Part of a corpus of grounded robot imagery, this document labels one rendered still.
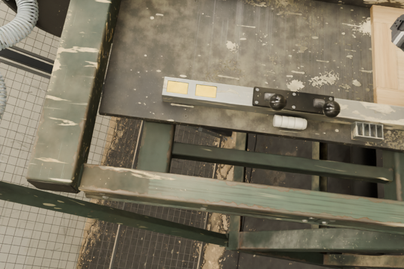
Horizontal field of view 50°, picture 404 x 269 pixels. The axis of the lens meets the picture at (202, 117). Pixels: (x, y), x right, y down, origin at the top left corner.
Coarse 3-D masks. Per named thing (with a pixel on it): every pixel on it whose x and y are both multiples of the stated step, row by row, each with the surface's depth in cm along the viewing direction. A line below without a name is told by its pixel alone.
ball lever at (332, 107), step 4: (316, 100) 104; (320, 100) 104; (324, 100) 105; (316, 104) 104; (320, 104) 102; (324, 104) 95; (328, 104) 94; (332, 104) 93; (336, 104) 94; (324, 108) 94; (328, 108) 94; (332, 108) 93; (336, 108) 93; (324, 112) 95; (328, 112) 94; (332, 112) 93; (336, 112) 93; (328, 116) 95; (332, 116) 94
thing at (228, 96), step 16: (176, 80) 106; (192, 80) 106; (176, 96) 104; (192, 96) 105; (224, 96) 105; (240, 96) 106; (256, 112) 108; (272, 112) 107; (288, 112) 106; (304, 112) 105; (352, 112) 106; (368, 112) 107; (384, 112) 107; (400, 112) 107; (384, 128) 109; (400, 128) 108
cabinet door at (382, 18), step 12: (372, 12) 120; (384, 12) 120; (396, 12) 120; (372, 24) 119; (384, 24) 119; (372, 36) 118; (384, 36) 117; (372, 48) 117; (384, 48) 116; (396, 48) 116; (372, 60) 116; (384, 60) 115; (396, 60) 115; (384, 72) 113; (396, 72) 114; (384, 84) 112; (396, 84) 112; (384, 96) 111; (396, 96) 111
